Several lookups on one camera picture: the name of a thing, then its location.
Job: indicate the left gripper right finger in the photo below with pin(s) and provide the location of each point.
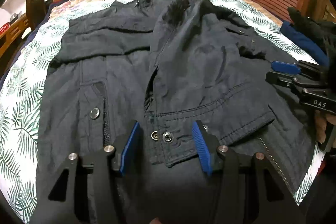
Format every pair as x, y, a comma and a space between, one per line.
250, 190

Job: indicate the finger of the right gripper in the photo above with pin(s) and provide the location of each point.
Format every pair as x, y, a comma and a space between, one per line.
282, 67

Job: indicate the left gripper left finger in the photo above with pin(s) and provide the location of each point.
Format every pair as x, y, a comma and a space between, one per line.
65, 197

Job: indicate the black jacket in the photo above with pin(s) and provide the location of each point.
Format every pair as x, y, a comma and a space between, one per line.
166, 64

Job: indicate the right hand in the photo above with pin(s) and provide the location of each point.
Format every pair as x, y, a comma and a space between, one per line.
321, 120

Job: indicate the black garment pile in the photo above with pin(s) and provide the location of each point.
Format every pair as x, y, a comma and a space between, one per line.
321, 33

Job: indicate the palm leaf bedspread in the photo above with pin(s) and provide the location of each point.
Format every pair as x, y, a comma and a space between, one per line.
23, 88

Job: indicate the navy bed sheet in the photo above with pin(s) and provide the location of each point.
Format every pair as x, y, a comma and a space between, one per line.
30, 38

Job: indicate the wooden desk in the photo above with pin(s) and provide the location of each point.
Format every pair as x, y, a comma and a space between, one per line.
14, 31

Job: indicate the red basket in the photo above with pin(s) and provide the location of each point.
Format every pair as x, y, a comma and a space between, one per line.
4, 28

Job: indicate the dark wooden chair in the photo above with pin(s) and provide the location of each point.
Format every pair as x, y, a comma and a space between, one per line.
36, 11

